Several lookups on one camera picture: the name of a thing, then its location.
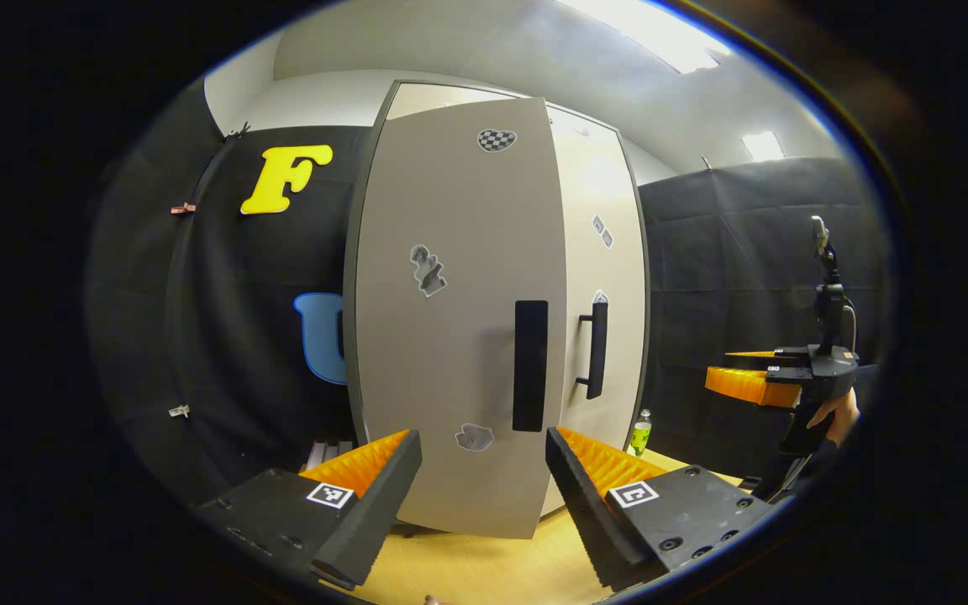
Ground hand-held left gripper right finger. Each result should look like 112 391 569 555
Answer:
544 424 779 591

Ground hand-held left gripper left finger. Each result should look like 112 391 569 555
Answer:
198 429 424 591

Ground white shoe cabinet door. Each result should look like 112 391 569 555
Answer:
544 105 650 518
354 97 569 540

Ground white shoe cabinet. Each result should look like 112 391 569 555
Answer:
341 80 651 539

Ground grey metal bars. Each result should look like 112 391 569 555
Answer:
306 437 356 471

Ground small ceiling light panel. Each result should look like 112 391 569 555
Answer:
740 130 786 162

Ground long ceiling light panel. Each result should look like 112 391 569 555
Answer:
555 0 733 75

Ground black door handle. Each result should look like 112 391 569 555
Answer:
512 300 550 433
576 301 609 401

